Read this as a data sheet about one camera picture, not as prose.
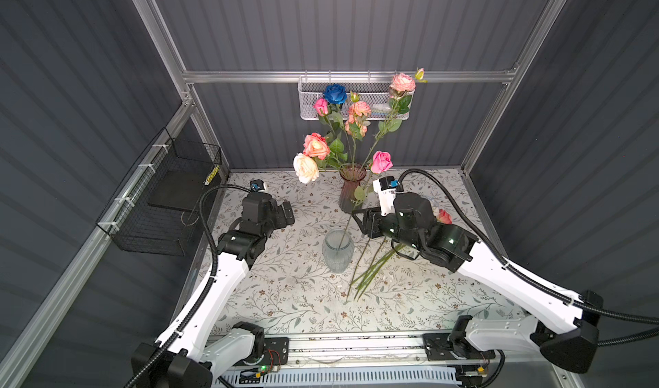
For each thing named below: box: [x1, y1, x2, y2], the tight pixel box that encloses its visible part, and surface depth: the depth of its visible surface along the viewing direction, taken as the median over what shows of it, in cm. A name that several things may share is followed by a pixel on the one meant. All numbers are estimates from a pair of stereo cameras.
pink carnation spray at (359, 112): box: [344, 90, 372, 170], surface depth 84 cm
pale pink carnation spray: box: [359, 67, 428, 168], surface depth 80 cm
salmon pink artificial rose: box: [302, 132, 331, 161], surface depth 69 cm
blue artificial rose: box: [323, 83, 348, 105], surface depth 80 cm
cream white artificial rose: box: [292, 152, 320, 184], surface depth 70 cm
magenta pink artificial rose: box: [312, 97, 329, 117], surface depth 82 cm
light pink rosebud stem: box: [338, 151, 393, 249], surface depth 64 cm
